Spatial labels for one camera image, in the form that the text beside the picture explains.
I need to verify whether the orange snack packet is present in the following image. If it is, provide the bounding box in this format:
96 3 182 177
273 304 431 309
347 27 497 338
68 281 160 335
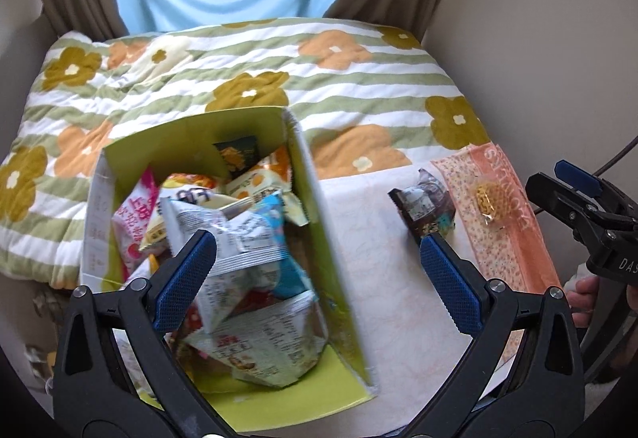
162 173 230 192

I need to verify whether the dark brown snack packet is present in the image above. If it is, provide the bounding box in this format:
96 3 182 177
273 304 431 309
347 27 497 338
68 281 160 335
389 168 457 244

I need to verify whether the grey white snack bag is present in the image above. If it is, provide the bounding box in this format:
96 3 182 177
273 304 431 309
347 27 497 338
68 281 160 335
159 193 320 334

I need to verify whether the large white blue snack bag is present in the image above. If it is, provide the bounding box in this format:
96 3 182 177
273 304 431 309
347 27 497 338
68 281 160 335
174 289 330 389

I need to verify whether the black cable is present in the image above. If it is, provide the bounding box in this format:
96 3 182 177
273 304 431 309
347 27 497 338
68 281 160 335
591 135 638 177

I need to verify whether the silver purple snack packet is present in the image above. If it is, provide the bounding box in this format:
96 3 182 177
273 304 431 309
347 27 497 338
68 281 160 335
140 186 240 254

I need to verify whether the person's right hand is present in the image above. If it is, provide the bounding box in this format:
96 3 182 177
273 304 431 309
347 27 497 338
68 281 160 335
565 276 601 326

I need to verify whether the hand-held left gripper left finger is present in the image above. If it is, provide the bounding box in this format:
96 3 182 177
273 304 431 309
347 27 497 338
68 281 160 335
52 229 235 438

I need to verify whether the orange dotted placemat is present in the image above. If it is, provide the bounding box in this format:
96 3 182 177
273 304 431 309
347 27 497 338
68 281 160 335
429 141 564 361

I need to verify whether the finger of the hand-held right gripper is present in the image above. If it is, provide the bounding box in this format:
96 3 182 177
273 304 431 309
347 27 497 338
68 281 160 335
526 173 611 244
555 160 638 232

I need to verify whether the green cardboard box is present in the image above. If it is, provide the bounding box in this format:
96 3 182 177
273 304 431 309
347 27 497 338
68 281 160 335
79 105 380 436

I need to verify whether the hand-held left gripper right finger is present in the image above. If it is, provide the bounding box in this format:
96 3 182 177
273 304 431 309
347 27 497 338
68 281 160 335
406 234 584 438

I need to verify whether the floral striped blanket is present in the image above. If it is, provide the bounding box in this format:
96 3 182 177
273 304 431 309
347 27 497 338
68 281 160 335
0 17 492 292

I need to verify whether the pink snack packet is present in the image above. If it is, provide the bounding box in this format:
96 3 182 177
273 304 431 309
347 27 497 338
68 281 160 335
110 167 165 279

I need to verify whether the orange cake packet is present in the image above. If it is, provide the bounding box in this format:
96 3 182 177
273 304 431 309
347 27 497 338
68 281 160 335
226 146 310 227

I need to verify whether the dark green snack packet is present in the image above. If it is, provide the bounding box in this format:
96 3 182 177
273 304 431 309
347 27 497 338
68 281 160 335
213 135 260 180

